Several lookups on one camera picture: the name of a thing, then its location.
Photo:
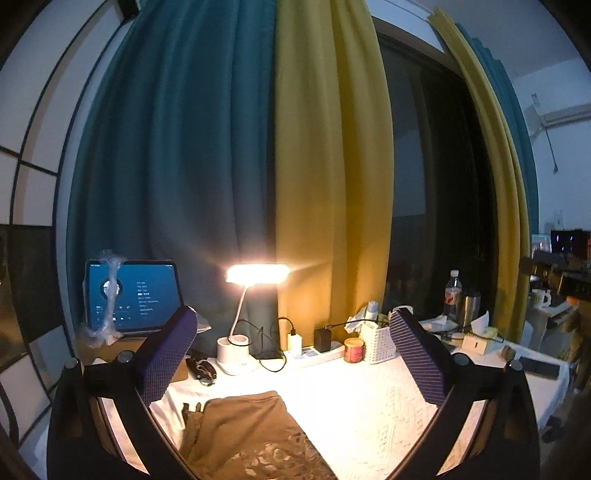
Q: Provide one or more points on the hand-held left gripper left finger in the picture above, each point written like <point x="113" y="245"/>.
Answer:
<point x="168" y="355"/>

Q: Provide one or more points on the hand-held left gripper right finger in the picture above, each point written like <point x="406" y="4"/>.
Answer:
<point x="420" y="355"/>

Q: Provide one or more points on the olive t-shirt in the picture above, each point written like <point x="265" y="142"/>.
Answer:
<point x="240" y="429"/>

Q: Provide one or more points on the cardboard box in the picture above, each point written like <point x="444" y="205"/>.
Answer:
<point x="138" y="344"/>

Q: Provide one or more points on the white crumpled paper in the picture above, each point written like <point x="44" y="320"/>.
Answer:
<point x="431" y="323"/>

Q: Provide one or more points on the white perforated basket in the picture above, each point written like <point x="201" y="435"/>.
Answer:
<point x="376" y="344"/>

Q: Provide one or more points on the white cup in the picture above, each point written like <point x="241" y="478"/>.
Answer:
<point x="405" y="307"/>

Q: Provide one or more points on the small white box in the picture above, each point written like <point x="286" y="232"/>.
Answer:
<point x="478" y="345"/>

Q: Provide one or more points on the white desk lamp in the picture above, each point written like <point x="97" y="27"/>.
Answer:
<point x="231" y="350"/>

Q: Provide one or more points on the tablet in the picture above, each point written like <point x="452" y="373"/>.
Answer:
<point x="143" y="295"/>

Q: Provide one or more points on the red yellow can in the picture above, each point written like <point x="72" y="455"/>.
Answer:
<point x="354" y="350"/>

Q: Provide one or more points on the plastic bottle with red label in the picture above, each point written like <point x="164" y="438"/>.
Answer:
<point x="453" y="297"/>

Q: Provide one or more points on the steel thermos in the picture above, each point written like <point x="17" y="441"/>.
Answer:
<point x="472" y="309"/>

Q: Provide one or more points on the crumpled blue white masks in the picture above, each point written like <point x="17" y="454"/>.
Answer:
<point x="358" y="323"/>

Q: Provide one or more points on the white textured table cover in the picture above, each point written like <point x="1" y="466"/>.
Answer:
<point x="369" y="406"/>

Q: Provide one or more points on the black charger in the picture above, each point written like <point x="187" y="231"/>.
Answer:
<point x="323" y="340"/>

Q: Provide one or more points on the white power strip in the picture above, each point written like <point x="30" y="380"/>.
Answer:
<point x="318" y="357"/>

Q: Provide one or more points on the black phone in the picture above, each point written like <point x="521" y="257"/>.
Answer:
<point x="540" y="368"/>

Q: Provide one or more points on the white charger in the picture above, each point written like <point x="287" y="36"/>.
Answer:
<point x="294" y="344"/>

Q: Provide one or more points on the white mug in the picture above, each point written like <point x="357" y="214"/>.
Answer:
<point x="539" y="298"/>

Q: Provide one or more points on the dark glass window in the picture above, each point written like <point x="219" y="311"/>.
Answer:
<point x="429" y="184"/>

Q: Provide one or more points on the teal curtain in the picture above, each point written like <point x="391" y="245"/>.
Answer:
<point x="512" y="115"/>
<point x="184" y="161"/>

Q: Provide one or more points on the yellow curtain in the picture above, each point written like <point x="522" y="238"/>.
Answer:
<point x="489" y="161"/>
<point x="323" y="184"/>

